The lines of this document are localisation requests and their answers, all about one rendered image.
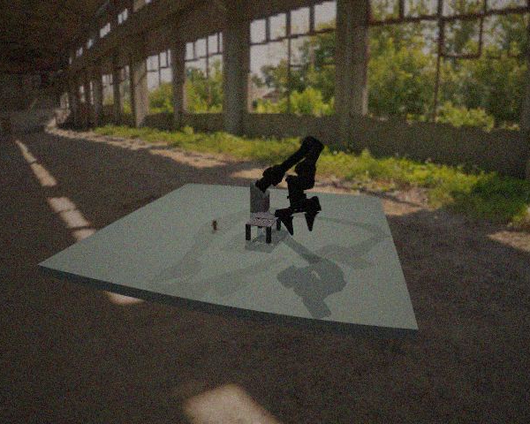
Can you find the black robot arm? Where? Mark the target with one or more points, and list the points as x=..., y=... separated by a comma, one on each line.
x=310, y=149

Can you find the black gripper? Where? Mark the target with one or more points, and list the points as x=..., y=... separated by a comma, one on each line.
x=285, y=213

